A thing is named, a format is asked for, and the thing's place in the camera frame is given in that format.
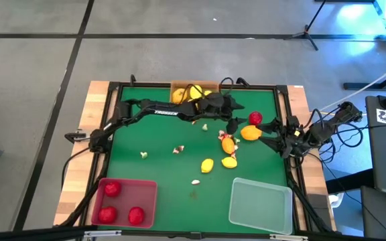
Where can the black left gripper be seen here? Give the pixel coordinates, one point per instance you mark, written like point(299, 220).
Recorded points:
point(213, 107)

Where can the black table clamp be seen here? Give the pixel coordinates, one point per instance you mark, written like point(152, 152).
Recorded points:
point(75, 137)

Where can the clear plastic basket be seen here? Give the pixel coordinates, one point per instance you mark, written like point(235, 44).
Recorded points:
point(263, 207)

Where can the white floor object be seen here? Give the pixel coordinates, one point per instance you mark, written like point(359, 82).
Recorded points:
point(335, 199)

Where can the yellow toy lemon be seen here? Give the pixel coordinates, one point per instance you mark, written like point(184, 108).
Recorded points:
point(195, 91)
point(229, 162)
point(207, 165)
point(207, 92)

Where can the red toy apple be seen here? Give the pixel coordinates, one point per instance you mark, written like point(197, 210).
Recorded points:
point(255, 118)
point(136, 215)
point(112, 188)
point(107, 214)

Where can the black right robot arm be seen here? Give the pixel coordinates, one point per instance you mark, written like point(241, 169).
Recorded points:
point(343, 115)

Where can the red plastic basket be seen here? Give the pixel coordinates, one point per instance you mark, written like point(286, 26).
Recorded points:
point(132, 197)

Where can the black rig crossbar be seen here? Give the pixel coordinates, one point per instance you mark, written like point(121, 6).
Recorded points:
point(29, 235)

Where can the black stand base bar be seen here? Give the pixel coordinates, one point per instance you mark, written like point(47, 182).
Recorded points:
point(377, 87)

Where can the black aluminium table frame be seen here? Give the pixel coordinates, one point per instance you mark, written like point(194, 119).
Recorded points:
point(260, 87)

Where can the green toy leaf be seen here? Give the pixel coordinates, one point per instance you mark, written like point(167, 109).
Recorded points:
point(193, 194)

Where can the silver rig bracket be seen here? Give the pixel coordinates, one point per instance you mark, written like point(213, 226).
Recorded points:
point(288, 237)
point(102, 233)

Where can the green table mat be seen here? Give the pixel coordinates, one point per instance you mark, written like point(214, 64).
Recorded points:
point(179, 207)

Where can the large orange toy fruit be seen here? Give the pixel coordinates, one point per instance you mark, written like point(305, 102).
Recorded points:
point(250, 132)

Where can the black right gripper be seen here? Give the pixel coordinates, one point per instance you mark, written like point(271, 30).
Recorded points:
point(295, 137)

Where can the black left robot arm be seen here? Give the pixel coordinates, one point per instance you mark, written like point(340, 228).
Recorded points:
point(166, 112)

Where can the red and white toy vegetable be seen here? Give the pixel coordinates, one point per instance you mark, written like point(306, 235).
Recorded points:
point(195, 182)

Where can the black tripod stand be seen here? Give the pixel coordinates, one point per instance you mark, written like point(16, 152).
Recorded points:
point(306, 33)

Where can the orange plastic basket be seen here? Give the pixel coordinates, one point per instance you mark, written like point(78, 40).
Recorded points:
point(214, 87)

